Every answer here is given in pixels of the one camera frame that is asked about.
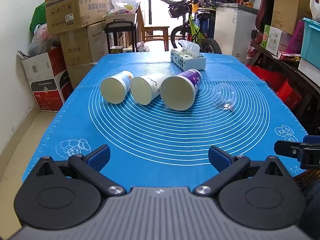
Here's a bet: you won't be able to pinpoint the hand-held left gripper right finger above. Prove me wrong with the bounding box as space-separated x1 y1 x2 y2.
194 145 292 196

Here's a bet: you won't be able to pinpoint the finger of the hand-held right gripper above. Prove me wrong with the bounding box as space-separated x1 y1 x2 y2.
274 135 320 170

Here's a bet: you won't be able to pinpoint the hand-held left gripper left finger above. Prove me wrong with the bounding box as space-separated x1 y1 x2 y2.
32 144 127 197

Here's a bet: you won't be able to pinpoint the paper cup with blue print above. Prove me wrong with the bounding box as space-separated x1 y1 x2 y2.
100 70 134 105

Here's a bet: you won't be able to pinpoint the paper cup with purple print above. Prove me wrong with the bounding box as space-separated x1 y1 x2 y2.
160 69 202 111

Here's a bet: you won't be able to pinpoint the paper cup with floral print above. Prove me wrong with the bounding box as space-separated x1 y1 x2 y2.
131 73 166 106

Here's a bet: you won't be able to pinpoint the person's leg in dark pants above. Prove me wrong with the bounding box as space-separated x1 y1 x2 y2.
302 180 320 222

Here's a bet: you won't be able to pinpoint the blue silicone baking mat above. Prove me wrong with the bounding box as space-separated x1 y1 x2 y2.
21 51 309 191

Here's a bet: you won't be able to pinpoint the clear plastic dome lid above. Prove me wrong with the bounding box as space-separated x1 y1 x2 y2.
210 82 238 111

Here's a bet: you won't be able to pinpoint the red gift bags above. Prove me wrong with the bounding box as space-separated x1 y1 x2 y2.
246 64 302 111

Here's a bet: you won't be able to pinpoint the dark wooden side table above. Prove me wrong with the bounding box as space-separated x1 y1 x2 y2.
249 42 320 135

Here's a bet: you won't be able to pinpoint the red and white cardboard box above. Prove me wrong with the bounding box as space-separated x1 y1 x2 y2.
21 46 74 113

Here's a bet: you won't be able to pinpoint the white tissue box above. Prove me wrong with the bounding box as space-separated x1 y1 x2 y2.
170 40 207 71

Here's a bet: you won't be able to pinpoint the tall brown cardboard box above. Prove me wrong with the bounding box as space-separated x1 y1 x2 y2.
59 21 109 88

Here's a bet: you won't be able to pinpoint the green and white carton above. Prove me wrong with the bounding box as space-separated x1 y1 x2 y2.
261 25 283 56

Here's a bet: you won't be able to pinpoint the teal plastic crate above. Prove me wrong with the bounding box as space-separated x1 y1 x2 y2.
300 17 320 63

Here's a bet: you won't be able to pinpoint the pink plastic rack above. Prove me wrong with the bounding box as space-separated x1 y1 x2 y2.
289 20 306 54

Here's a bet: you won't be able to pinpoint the white chest freezer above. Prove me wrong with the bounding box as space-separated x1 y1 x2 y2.
213 3 260 58

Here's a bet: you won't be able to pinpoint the translucent bag with red contents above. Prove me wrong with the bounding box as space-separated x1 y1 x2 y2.
28 24 62 57

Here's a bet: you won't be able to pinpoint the green and black bicycle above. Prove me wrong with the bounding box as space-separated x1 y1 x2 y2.
160 0 223 55

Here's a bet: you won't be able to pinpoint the black utility cart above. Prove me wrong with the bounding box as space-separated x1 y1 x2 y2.
104 21 138 54

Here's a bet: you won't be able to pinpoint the wooden chair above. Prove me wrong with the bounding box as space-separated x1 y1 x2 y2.
137 5 170 52

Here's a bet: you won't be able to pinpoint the brown cardboard box with label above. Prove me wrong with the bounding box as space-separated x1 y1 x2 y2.
270 0 313 36

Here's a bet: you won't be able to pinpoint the white plastic bag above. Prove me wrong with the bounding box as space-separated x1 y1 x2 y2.
309 0 320 23

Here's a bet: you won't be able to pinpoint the dark red instrument case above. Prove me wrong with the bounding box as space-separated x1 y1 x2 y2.
255 0 278 32

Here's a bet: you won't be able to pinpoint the large brown cardboard box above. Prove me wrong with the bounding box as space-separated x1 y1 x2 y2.
44 0 113 36

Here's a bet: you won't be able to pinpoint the green plastic bag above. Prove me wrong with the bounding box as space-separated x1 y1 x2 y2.
30 4 48 33

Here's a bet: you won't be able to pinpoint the clear plastic bag of goods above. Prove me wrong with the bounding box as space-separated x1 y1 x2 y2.
111 0 141 16

